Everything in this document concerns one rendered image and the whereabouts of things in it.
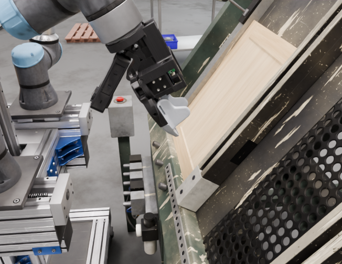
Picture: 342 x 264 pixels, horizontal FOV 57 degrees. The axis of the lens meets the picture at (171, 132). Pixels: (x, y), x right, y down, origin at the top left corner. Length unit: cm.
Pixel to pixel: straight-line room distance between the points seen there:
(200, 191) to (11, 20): 68
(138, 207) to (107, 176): 132
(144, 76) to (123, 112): 106
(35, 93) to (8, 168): 46
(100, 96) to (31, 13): 16
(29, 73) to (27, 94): 9
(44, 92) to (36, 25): 84
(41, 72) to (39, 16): 83
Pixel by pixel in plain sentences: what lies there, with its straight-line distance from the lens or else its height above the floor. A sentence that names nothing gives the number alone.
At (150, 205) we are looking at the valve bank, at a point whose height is 74.
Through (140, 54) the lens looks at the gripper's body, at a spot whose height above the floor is 147.
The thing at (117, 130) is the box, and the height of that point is 79.
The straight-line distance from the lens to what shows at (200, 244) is 95.
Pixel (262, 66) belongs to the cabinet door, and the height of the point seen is 127.
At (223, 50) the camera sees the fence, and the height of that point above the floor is 124.
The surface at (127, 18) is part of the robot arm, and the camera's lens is 49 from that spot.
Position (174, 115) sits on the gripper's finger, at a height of 136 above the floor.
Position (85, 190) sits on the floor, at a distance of 249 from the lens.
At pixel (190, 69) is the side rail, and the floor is 108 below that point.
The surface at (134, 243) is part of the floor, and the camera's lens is 210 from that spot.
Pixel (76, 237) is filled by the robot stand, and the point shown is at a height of 21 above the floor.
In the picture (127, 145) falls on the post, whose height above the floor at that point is 68.
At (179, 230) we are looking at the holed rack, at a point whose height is 89.
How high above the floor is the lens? 164
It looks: 32 degrees down
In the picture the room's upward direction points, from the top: straight up
